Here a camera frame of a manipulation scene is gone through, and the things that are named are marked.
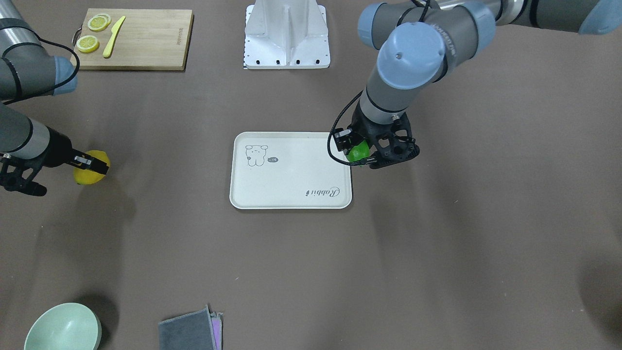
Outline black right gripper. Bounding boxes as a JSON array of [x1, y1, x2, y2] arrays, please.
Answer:
[[44, 128, 109, 175]]

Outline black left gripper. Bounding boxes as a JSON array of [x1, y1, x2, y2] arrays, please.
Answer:
[[333, 103, 414, 155]]

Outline yellow lemon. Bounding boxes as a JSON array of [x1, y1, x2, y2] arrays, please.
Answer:
[[73, 150, 111, 186]]

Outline green lime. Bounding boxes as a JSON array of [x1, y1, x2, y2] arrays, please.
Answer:
[[346, 140, 370, 162]]

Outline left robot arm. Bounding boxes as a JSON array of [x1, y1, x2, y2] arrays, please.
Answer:
[[329, 0, 621, 168]]

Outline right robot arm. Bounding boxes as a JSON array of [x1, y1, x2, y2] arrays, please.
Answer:
[[1, 0, 109, 175]]

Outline cream plastic tray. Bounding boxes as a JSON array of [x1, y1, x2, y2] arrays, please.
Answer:
[[229, 132, 353, 209]]

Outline lemon slice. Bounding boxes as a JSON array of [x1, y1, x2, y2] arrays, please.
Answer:
[[75, 35, 100, 53], [87, 15, 109, 33], [98, 13, 111, 25]]

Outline yellow plastic knife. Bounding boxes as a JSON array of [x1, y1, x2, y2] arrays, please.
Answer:
[[103, 16, 126, 58]]

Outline wooden cutting board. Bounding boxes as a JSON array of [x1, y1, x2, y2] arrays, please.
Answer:
[[76, 8, 194, 71]]

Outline mint green bowl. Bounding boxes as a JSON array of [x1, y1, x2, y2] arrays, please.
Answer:
[[23, 303, 103, 350]]

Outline grey folded cloth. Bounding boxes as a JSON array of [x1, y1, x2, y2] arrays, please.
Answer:
[[158, 306, 223, 350]]

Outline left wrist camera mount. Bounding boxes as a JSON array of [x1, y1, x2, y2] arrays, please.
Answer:
[[369, 128, 420, 169]]

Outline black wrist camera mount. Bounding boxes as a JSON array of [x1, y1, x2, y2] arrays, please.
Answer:
[[0, 154, 47, 197]]

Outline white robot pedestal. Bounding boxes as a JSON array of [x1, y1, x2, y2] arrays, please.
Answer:
[[243, 0, 331, 70]]

